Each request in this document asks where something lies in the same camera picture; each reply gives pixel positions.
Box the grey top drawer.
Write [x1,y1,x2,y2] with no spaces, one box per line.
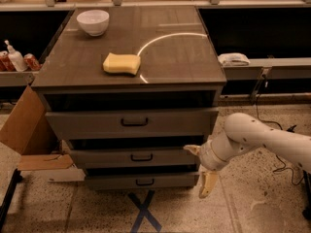
[46,108,218,140]

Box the red soda can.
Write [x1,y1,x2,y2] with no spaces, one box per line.
[24,53,41,71]

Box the black power adapter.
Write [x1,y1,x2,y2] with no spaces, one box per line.
[287,125,297,133]

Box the brown cardboard box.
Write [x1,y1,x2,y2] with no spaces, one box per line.
[0,86,73,171]

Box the white pump bottle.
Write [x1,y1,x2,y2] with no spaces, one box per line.
[5,40,27,72]

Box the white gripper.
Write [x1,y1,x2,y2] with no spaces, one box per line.
[184,139,230,199]

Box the black stand leg right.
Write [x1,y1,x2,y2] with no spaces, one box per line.
[302,172,311,220]

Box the red can at edge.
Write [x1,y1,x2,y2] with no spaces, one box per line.
[0,50,15,72]

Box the black stand leg left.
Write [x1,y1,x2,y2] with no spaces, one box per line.
[0,169,22,231]

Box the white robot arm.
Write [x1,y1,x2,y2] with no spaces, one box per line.
[184,113,311,198]

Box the black stand leg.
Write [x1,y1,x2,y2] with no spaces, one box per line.
[0,169,22,231]
[302,172,311,220]

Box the black cable on floor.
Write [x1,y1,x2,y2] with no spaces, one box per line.
[272,153,305,186]

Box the yellow sponge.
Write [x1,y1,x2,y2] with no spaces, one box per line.
[103,53,141,75]

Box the white ceramic bowl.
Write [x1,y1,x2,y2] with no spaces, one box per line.
[77,10,110,36]

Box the grey drawer cabinet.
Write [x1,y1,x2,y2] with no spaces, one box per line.
[32,6,225,177]

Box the folded white cloth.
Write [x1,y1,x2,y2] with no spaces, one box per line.
[218,52,250,66]

